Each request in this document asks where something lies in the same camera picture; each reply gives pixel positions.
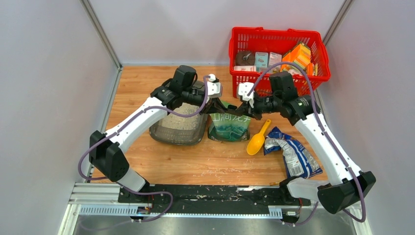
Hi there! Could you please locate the yellow plastic scoop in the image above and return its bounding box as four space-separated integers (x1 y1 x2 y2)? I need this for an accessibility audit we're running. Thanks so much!
246 119 272 156

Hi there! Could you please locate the red shopping basket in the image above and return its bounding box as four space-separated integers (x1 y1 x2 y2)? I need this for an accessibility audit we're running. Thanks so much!
228 27 331 97

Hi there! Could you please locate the brown round item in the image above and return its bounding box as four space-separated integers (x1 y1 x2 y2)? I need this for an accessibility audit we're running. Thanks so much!
235 50 255 66

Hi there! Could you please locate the teal small box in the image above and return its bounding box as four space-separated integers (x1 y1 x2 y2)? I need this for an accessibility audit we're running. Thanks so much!
254 51 269 72

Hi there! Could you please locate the pink flat box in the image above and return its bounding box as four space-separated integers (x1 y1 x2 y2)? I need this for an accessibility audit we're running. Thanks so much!
233 66 256 72

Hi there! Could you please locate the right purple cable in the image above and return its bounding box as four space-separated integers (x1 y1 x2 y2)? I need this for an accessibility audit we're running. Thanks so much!
247 61 368 227

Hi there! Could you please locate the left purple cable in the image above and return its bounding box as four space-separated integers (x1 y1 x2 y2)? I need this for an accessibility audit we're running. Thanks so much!
77 75 211 224

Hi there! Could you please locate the grey litter box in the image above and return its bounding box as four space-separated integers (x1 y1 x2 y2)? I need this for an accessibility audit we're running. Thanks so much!
149 114 208 145

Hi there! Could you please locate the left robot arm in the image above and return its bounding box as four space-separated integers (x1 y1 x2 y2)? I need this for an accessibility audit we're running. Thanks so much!
86 65 237 203

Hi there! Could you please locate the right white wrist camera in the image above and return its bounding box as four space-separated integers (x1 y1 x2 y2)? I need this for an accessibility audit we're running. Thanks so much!
236 82 254 108

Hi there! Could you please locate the aluminium rail frame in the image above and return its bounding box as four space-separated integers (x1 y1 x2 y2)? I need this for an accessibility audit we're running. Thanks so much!
59 183 372 235

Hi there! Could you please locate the purple cable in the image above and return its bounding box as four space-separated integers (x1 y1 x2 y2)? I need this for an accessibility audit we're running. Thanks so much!
247 61 368 227
77 75 211 224

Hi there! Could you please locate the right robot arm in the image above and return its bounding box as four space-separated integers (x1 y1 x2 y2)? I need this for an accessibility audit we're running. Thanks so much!
237 72 376 214

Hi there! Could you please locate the blue crumpled bag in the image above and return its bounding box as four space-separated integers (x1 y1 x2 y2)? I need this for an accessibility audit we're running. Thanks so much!
263 127 323 179

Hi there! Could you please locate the pink grey box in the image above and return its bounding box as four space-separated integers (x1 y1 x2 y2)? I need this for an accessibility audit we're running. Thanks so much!
268 52 282 66

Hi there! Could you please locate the orange box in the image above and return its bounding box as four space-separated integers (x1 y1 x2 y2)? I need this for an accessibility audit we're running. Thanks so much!
282 43 314 74

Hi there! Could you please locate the black bag clip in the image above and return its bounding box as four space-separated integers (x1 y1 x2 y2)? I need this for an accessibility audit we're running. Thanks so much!
230 107 246 117

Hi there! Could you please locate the green litter bag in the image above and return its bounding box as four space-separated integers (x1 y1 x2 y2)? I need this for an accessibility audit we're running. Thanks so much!
207 113 251 142

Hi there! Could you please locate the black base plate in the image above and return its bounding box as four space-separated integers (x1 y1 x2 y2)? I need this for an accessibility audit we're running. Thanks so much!
118 184 311 215

